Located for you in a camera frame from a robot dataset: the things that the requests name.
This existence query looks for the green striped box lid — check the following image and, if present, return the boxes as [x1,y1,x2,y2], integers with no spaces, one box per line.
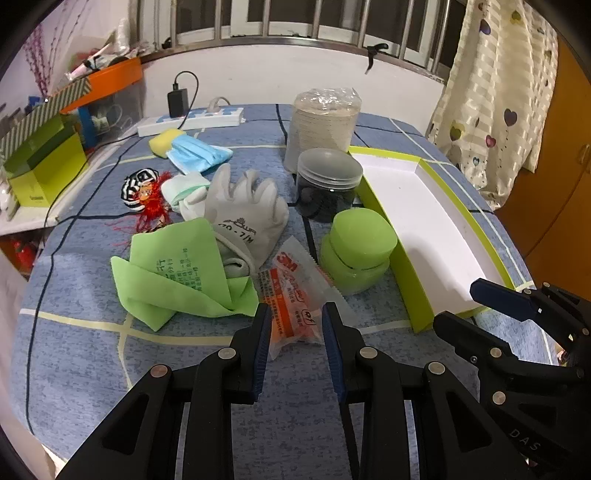
[1,78,92,161]

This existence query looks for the window security bars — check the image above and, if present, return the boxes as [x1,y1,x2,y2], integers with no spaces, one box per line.
[129,0,467,82]

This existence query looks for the pink artificial flower branches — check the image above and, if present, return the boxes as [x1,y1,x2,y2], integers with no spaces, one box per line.
[23,1,89,98]

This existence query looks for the lime green cardboard box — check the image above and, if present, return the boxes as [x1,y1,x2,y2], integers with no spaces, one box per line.
[4,114,86,208]

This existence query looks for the red tassel ornament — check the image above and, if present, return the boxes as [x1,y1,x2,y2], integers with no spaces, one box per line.
[107,171,172,250]

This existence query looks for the grey work glove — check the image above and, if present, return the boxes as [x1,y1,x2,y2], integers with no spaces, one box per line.
[204,164,290,277]

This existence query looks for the green cleaning cloth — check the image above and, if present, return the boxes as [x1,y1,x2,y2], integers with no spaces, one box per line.
[110,218,259,332]

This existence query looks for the wooden wardrobe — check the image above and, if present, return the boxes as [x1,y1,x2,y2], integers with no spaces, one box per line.
[497,40,590,298]

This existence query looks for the black charger with cable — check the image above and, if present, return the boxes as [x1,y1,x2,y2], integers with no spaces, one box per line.
[167,70,199,130]

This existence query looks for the yellow sponge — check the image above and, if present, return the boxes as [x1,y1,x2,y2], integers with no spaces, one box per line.
[148,129,185,158]

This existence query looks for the green plastic jar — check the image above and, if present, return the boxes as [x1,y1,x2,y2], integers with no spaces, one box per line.
[320,208,398,296]

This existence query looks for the white green-trimmed sock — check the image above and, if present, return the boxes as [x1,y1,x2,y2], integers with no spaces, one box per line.
[161,172,211,221]

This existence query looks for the orange lidded storage bin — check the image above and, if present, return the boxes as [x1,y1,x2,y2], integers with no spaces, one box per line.
[61,57,143,114]

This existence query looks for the blue face masks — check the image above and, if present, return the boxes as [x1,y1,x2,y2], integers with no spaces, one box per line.
[166,135,233,175]

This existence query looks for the white power strip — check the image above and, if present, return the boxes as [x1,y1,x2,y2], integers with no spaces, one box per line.
[137,106,245,137]

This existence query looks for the green white shallow box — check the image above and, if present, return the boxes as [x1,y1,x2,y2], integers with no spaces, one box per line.
[349,146,515,333]

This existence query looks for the heart patterned curtain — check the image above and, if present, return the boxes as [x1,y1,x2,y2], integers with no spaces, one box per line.
[428,0,558,210]

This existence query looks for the black white striped ball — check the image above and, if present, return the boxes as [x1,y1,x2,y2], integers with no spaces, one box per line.
[120,168,159,212]

